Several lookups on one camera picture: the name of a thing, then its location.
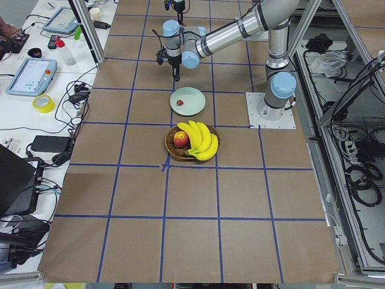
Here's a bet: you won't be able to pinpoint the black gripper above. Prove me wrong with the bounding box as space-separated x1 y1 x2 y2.
164 0 185 25
156 47 181 81

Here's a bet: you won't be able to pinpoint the pale green plate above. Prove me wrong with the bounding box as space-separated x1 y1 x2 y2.
170 87 206 116

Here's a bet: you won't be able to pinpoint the red yellow apple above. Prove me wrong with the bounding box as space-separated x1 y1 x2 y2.
173 131 189 149

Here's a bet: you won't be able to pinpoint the yellow banana bunch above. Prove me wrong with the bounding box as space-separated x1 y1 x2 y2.
177 120 220 161

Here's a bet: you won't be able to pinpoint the brown wicker basket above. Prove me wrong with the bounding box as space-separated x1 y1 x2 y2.
164 125 221 161

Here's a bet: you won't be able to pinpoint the paper cup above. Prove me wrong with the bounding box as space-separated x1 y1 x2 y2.
89 7 101 20

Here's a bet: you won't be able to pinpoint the green marker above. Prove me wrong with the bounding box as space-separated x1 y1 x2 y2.
74 25 82 40

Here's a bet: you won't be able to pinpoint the clear bottle red cap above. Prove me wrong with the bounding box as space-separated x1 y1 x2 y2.
55 37 76 66

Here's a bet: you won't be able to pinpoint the far blue teach pendant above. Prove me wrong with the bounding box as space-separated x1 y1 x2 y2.
42 7 79 35

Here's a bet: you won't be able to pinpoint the blue teach pendant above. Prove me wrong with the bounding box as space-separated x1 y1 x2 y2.
42 7 79 35
6 58 58 97

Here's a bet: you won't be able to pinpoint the black phone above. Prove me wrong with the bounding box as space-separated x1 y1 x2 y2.
48 35 60 50

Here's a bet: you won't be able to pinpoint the yellow tape roll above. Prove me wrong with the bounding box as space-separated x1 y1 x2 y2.
32 95 55 114

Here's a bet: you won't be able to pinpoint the black round bowl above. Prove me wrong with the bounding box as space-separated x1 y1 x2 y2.
27 48 42 58

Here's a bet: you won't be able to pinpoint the near blue teach pendant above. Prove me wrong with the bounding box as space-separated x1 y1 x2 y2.
6 58 58 97

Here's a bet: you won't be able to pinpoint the black cloth bundle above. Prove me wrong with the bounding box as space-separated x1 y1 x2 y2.
305 33 333 54

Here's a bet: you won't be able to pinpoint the black power adapter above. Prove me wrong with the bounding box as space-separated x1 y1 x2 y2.
31 135 70 153

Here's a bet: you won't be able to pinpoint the white crumpled cloth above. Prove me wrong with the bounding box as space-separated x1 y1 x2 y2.
309 52 347 77

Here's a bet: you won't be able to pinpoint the black laptop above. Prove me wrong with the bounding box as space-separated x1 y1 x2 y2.
1 146 43 216

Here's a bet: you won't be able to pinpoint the aluminium frame post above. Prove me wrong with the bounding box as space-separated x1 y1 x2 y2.
68 0 105 64

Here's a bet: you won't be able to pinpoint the coiled black cables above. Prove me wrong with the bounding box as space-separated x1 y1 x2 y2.
344 164 384 208

